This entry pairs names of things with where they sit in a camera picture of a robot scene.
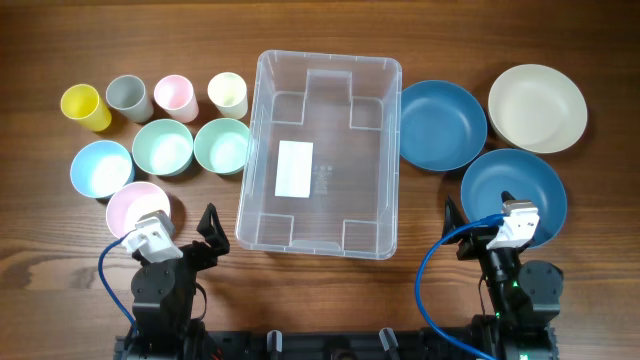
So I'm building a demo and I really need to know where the dark blue bowl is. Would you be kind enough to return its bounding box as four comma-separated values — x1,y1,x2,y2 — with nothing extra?
460,149,568,247
400,80,488,172

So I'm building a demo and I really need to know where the green small bowl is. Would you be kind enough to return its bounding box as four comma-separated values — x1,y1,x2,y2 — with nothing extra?
131,119,194,176
194,118,250,175

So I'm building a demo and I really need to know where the pink small bowl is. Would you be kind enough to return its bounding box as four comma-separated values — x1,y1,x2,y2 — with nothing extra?
106,181,171,238

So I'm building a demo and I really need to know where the cream large bowl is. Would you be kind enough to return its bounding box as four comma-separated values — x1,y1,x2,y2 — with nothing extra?
488,64,588,154

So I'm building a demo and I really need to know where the light blue small bowl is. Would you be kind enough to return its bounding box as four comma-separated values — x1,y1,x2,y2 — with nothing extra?
70,140,135,199

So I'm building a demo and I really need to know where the pink plastic cup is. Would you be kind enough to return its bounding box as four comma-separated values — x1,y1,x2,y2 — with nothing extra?
153,74,199,123

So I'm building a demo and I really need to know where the grey plastic cup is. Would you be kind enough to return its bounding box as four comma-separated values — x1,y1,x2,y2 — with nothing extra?
106,75,154,123

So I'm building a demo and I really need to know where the yellow plastic cup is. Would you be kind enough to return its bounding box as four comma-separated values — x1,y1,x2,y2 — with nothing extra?
60,84,112,132

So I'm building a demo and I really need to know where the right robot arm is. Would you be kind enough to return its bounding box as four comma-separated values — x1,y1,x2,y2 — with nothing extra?
443,191,564,360

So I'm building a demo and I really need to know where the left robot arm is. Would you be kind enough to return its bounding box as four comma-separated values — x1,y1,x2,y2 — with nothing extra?
114,204,230,359

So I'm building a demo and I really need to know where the clear plastic storage container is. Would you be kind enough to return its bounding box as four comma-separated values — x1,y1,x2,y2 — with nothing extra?
235,50,402,260

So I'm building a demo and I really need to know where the white label sticker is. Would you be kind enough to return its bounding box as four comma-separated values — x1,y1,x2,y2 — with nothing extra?
275,140,313,198

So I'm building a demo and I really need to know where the cream plastic cup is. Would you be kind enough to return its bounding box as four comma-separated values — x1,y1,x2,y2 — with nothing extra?
207,72,248,119

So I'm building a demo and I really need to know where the right blue cable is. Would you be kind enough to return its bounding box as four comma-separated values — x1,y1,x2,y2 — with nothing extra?
414,213,506,360

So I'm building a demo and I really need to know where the blue cable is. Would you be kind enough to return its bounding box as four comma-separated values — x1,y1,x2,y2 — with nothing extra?
97,229,139,334
414,213,506,360

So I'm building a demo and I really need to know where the left blue cable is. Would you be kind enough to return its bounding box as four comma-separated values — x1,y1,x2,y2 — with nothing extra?
97,229,139,334

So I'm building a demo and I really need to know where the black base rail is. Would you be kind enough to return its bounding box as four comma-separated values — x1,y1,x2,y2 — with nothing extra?
113,327,559,360

